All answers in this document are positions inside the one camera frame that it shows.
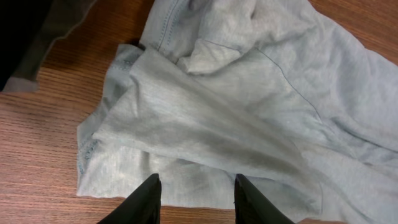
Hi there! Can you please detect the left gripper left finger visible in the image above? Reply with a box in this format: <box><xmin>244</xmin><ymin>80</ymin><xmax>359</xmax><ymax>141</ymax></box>
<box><xmin>98</xmin><ymin>174</ymin><xmax>162</xmax><ymax>224</ymax></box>

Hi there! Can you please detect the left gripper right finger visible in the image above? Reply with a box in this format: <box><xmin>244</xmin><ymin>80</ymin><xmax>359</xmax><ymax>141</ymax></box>
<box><xmin>234</xmin><ymin>174</ymin><xmax>294</xmax><ymax>224</ymax></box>

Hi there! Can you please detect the light blue t-shirt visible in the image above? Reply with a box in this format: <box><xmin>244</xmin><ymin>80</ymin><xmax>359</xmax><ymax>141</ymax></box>
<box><xmin>77</xmin><ymin>0</ymin><xmax>397</xmax><ymax>223</ymax></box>

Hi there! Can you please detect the grey folded garment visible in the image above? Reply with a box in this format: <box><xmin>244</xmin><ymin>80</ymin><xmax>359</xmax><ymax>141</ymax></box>
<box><xmin>1</xmin><ymin>0</ymin><xmax>96</xmax><ymax>92</ymax></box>

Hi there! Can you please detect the black folded garment on stack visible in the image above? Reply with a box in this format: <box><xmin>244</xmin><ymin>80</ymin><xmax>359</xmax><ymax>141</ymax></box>
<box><xmin>1</xmin><ymin>0</ymin><xmax>53</xmax><ymax>89</ymax></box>

